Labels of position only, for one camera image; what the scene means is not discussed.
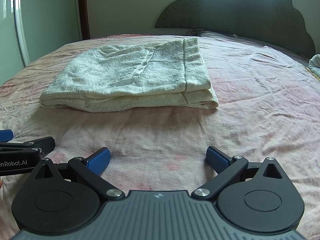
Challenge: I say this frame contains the white bundled cloth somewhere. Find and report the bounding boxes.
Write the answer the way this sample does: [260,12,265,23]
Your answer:
[308,54,320,68]

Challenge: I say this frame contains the black cable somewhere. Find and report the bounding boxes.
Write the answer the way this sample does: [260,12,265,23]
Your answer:
[186,29,237,37]

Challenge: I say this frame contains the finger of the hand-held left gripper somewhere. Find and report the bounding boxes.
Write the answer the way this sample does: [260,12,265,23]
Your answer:
[0,129,14,142]
[0,136,56,156]

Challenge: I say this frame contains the dark padded headboard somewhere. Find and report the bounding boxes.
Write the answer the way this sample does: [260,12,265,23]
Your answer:
[154,0,316,59]

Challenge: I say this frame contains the yellow quilted blanket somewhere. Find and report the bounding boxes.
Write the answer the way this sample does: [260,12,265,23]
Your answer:
[304,66,320,82]

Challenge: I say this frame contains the pale green wardrobe door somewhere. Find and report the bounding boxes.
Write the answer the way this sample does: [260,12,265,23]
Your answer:
[0,0,84,85]

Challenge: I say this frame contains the brown wooden door frame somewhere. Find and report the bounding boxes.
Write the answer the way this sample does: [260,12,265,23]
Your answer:
[75,0,91,40]

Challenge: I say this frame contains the white textured towel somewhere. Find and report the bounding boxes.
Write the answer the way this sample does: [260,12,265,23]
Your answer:
[39,37,219,112]

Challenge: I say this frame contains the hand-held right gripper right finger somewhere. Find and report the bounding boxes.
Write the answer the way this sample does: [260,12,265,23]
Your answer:
[191,145,284,202]

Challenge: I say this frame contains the pink bed sheet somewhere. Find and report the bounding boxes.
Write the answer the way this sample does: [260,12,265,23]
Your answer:
[0,34,320,240]

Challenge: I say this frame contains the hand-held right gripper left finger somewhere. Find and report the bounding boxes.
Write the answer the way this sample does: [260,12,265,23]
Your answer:
[34,147,125,202]

